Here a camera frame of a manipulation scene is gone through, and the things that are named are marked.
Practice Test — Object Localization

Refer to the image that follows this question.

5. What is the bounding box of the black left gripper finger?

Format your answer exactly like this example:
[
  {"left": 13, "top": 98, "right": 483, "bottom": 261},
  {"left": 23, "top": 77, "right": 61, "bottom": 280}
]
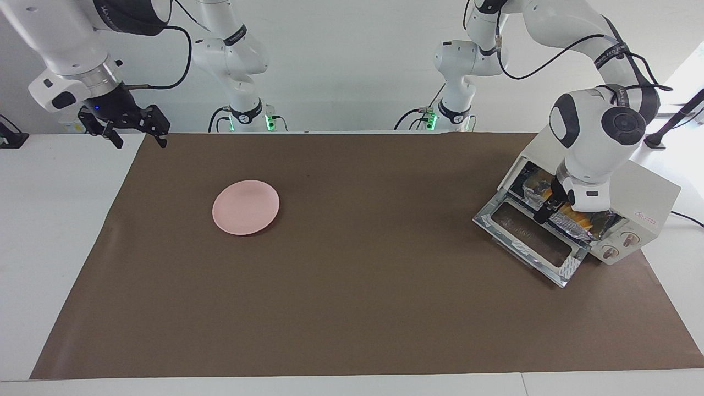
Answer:
[{"left": 533, "top": 200, "right": 562, "bottom": 224}]

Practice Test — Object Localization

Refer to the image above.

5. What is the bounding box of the silver foil baking tray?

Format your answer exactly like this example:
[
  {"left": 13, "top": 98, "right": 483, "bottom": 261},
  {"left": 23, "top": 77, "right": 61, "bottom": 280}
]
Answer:
[{"left": 519, "top": 167, "right": 620, "bottom": 242}]

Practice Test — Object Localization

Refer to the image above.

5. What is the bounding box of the yellow sliced bread loaf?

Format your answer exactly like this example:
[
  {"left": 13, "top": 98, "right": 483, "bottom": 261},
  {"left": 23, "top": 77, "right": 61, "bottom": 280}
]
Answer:
[{"left": 541, "top": 184, "right": 595, "bottom": 232}]

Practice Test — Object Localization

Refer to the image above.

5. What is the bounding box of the glass oven door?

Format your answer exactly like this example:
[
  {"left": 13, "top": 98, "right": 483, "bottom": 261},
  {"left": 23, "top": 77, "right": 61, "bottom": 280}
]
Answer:
[{"left": 472, "top": 196, "right": 590, "bottom": 289}]

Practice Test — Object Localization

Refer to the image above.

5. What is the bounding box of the cream toaster oven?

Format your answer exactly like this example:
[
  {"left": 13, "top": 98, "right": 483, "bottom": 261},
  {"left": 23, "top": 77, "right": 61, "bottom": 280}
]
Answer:
[{"left": 472, "top": 132, "right": 682, "bottom": 289}]

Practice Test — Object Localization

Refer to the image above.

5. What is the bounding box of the black clamp stand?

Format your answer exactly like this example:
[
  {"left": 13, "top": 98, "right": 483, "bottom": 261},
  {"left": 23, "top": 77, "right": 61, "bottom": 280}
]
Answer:
[{"left": 0, "top": 114, "right": 30, "bottom": 150}]

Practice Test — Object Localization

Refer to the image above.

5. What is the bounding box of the pink round plate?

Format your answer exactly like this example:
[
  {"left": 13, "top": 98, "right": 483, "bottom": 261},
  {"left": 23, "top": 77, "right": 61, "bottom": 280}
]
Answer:
[{"left": 212, "top": 179, "right": 281, "bottom": 237}]

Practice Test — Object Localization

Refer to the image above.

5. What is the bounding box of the black tripod stand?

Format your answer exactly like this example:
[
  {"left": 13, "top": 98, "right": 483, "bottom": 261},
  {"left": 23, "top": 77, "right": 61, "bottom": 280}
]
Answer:
[{"left": 639, "top": 88, "right": 704, "bottom": 151}]

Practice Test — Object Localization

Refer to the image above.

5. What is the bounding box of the brown table mat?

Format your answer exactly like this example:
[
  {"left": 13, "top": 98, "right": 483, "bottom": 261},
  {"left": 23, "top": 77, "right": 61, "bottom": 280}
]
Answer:
[{"left": 29, "top": 132, "right": 704, "bottom": 381}]

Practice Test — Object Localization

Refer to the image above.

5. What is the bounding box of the white wall socket box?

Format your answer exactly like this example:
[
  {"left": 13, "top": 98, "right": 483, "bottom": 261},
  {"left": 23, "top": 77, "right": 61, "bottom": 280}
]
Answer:
[{"left": 58, "top": 113, "right": 89, "bottom": 135}]

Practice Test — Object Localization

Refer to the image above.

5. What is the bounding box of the black right base cable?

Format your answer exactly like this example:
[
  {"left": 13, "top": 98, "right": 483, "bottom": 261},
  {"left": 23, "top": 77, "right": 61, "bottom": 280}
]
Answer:
[{"left": 207, "top": 106, "right": 233, "bottom": 133}]

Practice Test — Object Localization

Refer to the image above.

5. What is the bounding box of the black base cable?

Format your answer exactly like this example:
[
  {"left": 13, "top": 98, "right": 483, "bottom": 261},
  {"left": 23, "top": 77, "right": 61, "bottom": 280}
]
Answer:
[
  {"left": 207, "top": 106, "right": 233, "bottom": 133},
  {"left": 393, "top": 82, "right": 447, "bottom": 131}
]

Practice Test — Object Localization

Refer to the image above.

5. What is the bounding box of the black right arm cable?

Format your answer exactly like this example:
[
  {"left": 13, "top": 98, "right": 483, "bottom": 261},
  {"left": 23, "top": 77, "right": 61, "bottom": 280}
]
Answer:
[{"left": 120, "top": 0, "right": 194, "bottom": 90}]

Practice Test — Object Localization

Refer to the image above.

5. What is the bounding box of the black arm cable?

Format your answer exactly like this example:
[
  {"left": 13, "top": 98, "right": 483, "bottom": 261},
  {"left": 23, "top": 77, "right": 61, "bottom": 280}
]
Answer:
[
  {"left": 120, "top": 0, "right": 194, "bottom": 90},
  {"left": 464, "top": 0, "right": 673, "bottom": 92}
]

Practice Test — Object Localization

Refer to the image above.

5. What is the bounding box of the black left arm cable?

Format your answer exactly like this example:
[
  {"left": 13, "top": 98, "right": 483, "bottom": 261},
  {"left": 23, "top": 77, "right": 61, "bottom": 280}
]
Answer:
[{"left": 464, "top": 0, "right": 673, "bottom": 92}]

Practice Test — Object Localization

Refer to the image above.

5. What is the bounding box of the black oven power cable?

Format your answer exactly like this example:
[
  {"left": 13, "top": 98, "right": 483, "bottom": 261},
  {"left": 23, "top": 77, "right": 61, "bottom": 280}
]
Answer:
[{"left": 669, "top": 210, "right": 704, "bottom": 229}]

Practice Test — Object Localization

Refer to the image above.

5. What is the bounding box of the black left base cable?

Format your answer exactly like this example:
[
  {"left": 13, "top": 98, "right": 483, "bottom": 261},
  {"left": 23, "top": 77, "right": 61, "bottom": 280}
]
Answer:
[{"left": 393, "top": 82, "right": 447, "bottom": 131}]

